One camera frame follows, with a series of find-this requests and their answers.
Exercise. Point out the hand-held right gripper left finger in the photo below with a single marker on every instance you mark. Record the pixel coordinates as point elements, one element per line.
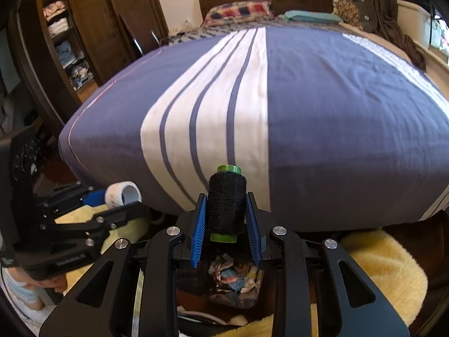
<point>200,230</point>

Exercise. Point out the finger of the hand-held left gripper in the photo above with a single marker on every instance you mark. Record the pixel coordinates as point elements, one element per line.
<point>94,197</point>
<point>122,214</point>

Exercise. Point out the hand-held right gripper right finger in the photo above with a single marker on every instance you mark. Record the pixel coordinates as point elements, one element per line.
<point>254,231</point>

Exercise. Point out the white tape roll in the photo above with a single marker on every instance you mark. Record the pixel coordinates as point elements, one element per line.
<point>122,195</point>

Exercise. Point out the black thread spool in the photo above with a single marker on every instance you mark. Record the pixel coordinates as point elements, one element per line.
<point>226,200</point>

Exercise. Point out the person's left forearm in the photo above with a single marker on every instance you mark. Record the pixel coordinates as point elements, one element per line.
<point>21,295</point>

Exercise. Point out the person's left hand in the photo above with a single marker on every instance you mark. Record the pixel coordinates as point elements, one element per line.
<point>49,282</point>

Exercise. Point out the crumpled colourful paper scraps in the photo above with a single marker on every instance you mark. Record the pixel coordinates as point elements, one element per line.
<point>231,275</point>

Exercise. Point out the blue white striped duvet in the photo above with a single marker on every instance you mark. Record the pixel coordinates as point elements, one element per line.
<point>315,130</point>

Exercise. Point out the folded patterned clothes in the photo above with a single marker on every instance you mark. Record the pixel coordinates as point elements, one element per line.
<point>80,75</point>

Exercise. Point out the folded light blue clothes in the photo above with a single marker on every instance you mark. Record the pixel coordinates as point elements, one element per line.
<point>68,52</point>

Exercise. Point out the folded white clothes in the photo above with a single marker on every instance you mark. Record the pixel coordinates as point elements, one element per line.
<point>59,26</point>

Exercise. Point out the brown wooden wardrobe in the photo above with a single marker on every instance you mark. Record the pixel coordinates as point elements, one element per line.
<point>105,24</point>

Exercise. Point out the folded pink clothes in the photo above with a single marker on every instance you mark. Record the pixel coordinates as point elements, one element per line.
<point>54,8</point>

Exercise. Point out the patterned grey bed sheet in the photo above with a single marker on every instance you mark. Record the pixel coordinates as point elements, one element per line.
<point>196,34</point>

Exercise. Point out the plaid pillow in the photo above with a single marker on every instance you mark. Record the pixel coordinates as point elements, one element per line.
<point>238,12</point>

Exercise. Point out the teal folded cloth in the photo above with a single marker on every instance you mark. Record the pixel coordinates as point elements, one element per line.
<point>312,17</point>

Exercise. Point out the leopard print cushion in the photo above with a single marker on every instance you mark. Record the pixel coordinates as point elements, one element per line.
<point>354,10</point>

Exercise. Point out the brown hanging cloth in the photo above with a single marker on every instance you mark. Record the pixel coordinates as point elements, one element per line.
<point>393,24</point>

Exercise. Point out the white plastic tub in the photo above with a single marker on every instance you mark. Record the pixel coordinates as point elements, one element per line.
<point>414,21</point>

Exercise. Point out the metal tube frame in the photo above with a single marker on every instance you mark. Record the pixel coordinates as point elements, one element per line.
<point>136,44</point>

